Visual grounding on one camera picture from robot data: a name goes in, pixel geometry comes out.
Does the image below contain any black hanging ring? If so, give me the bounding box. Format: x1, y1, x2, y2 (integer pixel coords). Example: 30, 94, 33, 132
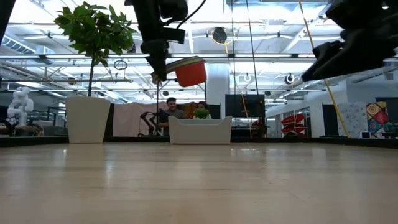
113, 60, 129, 72

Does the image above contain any grey plastic basket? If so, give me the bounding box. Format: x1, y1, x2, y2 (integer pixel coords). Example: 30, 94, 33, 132
167, 115, 233, 146

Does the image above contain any red shelf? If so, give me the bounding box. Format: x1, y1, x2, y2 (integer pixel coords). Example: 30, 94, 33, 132
280, 113, 307, 138

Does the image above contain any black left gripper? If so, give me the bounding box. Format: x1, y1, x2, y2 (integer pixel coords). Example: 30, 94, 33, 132
124, 0, 188, 82

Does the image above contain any yellow hanging cable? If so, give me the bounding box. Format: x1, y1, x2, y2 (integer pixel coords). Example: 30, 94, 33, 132
297, 0, 351, 138

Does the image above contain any green bouquet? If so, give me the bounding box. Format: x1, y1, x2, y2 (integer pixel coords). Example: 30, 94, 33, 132
193, 107, 210, 121

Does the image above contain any red measuring cup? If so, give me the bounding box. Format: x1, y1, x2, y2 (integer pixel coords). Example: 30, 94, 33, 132
151, 58, 208, 88

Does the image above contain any black hanging cable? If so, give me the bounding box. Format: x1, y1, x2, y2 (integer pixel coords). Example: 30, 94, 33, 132
245, 0, 261, 96

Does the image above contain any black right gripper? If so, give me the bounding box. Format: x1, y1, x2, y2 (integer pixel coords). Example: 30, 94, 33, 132
301, 0, 398, 82

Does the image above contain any colourful patchwork quilt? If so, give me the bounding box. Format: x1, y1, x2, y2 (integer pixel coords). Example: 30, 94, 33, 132
366, 101, 390, 139

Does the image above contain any green leafy plant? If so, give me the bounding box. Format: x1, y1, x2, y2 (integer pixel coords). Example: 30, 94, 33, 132
54, 1, 138, 98

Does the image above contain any white patterned cloth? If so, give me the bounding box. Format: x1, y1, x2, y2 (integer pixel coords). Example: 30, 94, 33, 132
337, 102, 368, 138

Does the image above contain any person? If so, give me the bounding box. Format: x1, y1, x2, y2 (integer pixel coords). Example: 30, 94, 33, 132
193, 100, 213, 121
157, 96, 187, 137

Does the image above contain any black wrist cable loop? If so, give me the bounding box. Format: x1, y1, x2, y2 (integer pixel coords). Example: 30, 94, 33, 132
161, 0, 207, 29

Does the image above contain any white plant pot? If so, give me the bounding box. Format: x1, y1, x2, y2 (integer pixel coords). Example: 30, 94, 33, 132
65, 96, 112, 144

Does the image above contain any white robot figure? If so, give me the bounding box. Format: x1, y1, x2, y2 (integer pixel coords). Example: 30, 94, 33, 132
6, 86, 34, 127

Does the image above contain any black table frame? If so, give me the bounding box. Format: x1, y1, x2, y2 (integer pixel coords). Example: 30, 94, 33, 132
0, 136, 398, 149

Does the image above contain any orange patterned cloth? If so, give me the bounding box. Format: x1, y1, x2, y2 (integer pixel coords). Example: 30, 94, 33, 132
183, 102, 200, 119

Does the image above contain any white pillar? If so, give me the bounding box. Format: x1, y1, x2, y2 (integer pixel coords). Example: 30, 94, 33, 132
206, 63, 231, 119

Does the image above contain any pink curtain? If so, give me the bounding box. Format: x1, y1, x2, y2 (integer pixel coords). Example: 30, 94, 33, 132
113, 101, 170, 138

